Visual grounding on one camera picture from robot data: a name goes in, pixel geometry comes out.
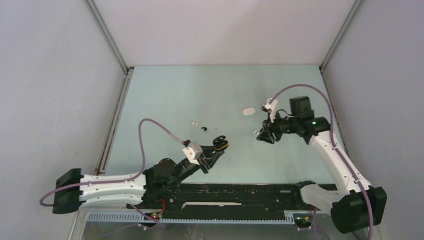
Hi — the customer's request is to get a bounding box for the corner aluminium post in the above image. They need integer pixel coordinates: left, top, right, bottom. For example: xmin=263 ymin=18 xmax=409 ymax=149
xmin=319 ymin=0 xmax=366 ymax=73
xmin=83 ymin=0 xmax=129 ymax=74

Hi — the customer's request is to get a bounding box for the white oval charging case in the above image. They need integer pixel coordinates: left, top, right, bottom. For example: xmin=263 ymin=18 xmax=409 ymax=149
xmin=242 ymin=107 xmax=256 ymax=116

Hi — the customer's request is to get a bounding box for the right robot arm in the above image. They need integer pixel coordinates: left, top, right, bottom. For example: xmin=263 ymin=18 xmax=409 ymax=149
xmin=256 ymin=96 xmax=388 ymax=234

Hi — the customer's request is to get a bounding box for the right corner aluminium post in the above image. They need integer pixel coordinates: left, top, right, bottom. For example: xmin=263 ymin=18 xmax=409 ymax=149
xmin=319 ymin=0 xmax=366 ymax=73

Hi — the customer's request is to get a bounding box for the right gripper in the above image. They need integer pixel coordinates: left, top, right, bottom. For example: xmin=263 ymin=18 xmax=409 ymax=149
xmin=256 ymin=110 xmax=299 ymax=144

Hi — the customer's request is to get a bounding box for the aluminium frame rail front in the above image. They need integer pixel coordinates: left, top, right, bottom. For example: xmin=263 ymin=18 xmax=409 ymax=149
xmin=76 ymin=188 xmax=379 ymax=229

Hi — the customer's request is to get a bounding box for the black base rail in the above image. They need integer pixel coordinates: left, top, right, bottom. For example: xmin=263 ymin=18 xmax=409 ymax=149
xmin=137 ymin=183 xmax=314 ymax=220

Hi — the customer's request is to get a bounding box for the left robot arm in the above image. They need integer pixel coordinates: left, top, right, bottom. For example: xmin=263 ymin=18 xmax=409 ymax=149
xmin=52 ymin=140 xmax=229 ymax=215

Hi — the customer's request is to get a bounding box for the white cable duct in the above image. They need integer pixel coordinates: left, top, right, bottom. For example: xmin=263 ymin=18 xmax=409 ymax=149
xmin=86 ymin=211 xmax=295 ymax=225

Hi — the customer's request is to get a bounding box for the black charging case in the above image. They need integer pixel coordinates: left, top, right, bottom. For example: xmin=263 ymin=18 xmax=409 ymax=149
xmin=212 ymin=135 xmax=230 ymax=151

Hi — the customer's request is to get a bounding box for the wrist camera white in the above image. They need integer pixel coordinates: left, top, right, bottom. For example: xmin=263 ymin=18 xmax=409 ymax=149
xmin=260 ymin=98 xmax=278 ymax=123
xmin=182 ymin=141 xmax=203 ymax=165

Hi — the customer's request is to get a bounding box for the left corner aluminium post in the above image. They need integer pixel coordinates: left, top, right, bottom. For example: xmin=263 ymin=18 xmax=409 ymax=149
xmin=83 ymin=0 xmax=129 ymax=74

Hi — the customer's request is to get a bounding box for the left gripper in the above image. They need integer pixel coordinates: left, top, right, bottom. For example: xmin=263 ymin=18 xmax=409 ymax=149
xmin=169 ymin=144 xmax=224 ymax=186

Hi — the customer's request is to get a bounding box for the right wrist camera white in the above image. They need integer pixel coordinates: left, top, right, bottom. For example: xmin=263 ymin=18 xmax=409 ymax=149
xmin=260 ymin=98 xmax=278 ymax=123

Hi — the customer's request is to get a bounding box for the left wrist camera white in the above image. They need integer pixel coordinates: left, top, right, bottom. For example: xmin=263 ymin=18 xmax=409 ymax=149
xmin=182 ymin=141 xmax=203 ymax=165

